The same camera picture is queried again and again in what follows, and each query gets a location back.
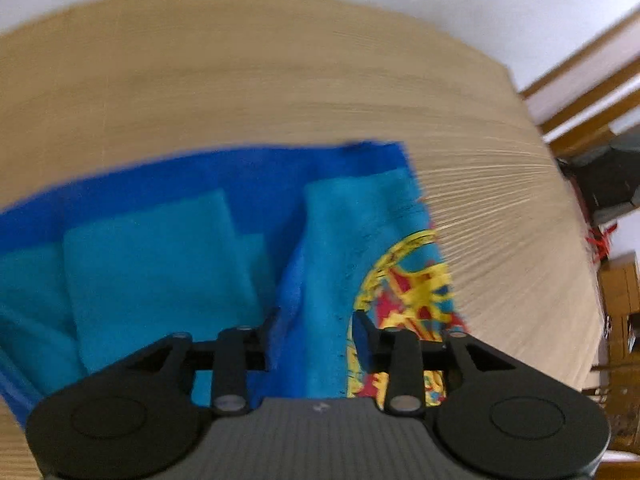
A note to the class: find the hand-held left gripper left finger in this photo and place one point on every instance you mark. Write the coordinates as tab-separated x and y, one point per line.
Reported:
270	340

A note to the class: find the red tassel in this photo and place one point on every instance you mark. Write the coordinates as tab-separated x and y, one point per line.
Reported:
600	242

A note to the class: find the wooden door frame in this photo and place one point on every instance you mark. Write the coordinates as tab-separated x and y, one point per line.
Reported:
590	75

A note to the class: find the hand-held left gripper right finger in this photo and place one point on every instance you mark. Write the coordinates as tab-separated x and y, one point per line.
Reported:
361	342

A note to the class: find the colourful printed blue cloth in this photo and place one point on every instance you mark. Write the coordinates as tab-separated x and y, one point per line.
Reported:
175	260

